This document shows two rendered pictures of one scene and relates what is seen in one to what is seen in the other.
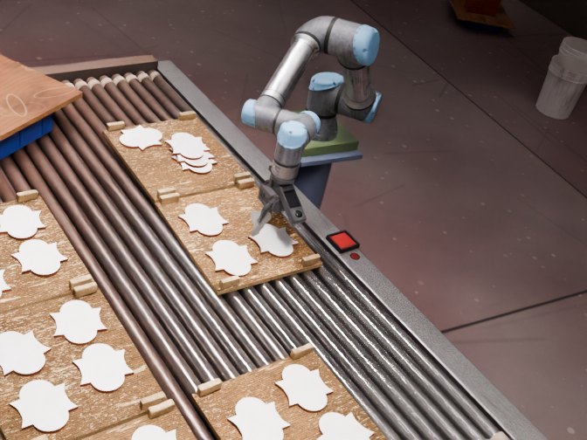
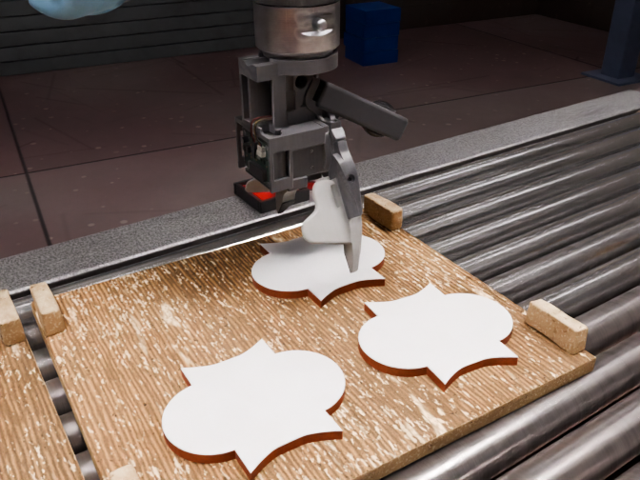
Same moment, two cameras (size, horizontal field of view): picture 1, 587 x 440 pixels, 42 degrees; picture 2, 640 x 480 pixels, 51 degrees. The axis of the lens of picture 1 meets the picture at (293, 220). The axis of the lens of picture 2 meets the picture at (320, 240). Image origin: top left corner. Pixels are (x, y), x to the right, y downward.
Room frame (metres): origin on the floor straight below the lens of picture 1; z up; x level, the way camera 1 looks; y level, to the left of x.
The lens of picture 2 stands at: (1.68, 0.65, 1.32)
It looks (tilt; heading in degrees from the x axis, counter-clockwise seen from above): 29 degrees down; 279
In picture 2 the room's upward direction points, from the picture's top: straight up
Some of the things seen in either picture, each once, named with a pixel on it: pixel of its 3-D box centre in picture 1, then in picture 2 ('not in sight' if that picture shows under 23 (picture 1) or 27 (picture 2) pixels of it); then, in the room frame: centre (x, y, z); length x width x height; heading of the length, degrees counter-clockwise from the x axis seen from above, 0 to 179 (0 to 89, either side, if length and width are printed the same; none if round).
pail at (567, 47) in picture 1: (572, 68); not in sight; (5.62, -1.77, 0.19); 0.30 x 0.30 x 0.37
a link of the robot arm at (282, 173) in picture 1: (284, 168); (299, 28); (1.80, 0.06, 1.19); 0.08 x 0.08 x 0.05
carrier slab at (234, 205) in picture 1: (237, 234); (296, 334); (1.78, 0.15, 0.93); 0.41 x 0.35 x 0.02; 40
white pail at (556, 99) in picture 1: (562, 87); not in sight; (5.21, -1.64, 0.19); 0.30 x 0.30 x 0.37
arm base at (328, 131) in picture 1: (319, 120); not in sight; (2.53, -0.01, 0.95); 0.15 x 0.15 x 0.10
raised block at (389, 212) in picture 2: (310, 260); (383, 210); (1.72, -0.08, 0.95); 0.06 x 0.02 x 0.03; 130
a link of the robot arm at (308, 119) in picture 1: (298, 127); not in sight; (1.90, 0.05, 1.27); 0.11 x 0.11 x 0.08; 76
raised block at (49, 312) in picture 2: (245, 183); (46, 307); (2.02, 0.18, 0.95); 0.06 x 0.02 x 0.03; 130
